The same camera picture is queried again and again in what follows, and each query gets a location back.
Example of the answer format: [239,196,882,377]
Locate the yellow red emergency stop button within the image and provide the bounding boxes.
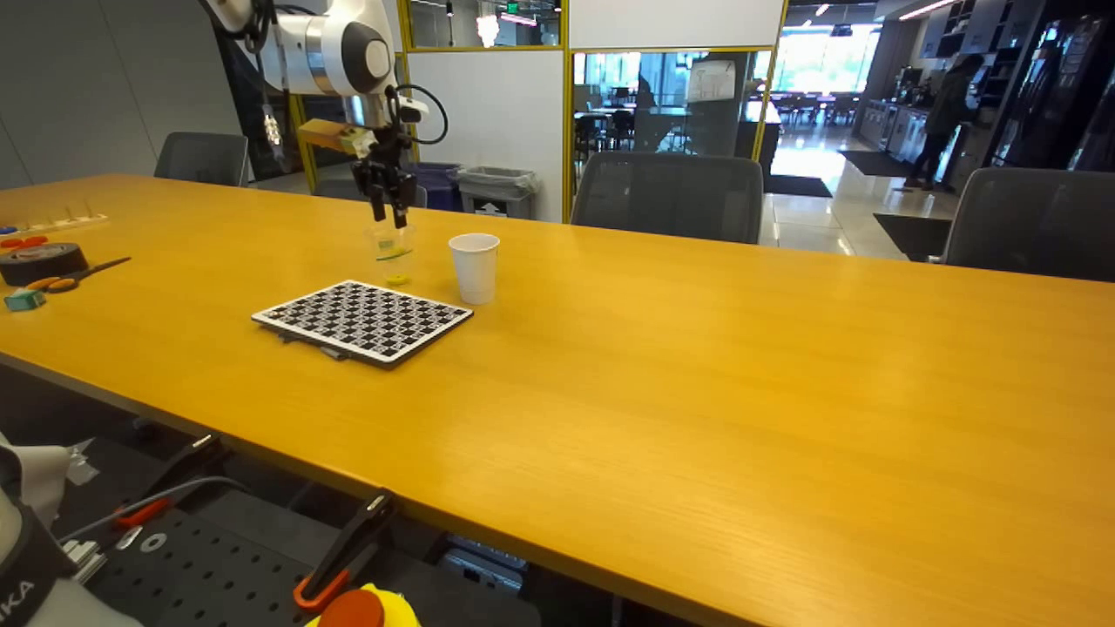
[304,582,424,627]

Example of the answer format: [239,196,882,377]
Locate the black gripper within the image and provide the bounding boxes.
[351,120,420,232]

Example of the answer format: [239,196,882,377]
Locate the black glass door cabinets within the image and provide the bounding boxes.
[988,0,1115,177]

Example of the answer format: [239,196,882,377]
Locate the dark grey office chair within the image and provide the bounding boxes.
[937,163,1115,286]
[572,149,769,246]
[152,129,257,187]

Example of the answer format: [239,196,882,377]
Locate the black looped cable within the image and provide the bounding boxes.
[394,79,452,149]

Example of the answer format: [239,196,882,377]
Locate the clear plastic cup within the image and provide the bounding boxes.
[371,218,420,292]

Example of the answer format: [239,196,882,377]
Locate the black white checkerboard marker board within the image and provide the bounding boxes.
[251,278,478,370]

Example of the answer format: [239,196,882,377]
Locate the person in dark jacket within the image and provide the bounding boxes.
[902,48,989,196]

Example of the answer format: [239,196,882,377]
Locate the grey waste bin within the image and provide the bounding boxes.
[452,163,543,222]

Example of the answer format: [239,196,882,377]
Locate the dark blue waste bin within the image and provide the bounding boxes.
[411,159,465,216]

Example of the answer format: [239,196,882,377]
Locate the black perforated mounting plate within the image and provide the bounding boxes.
[68,432,550,627]

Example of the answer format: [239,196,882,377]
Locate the white paper cup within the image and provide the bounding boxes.
[445,229,507,311]

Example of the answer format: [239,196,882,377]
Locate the black clamp with orange handle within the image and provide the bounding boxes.
[291,491,397,615]

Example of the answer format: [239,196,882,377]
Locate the red handled tool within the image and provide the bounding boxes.
[110,497,177,535]

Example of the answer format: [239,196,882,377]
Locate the yellow framed glass partition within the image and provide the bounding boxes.
[230,0,795,228]

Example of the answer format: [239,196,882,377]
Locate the orange handled scissors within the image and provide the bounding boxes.
[30,254,134,296]

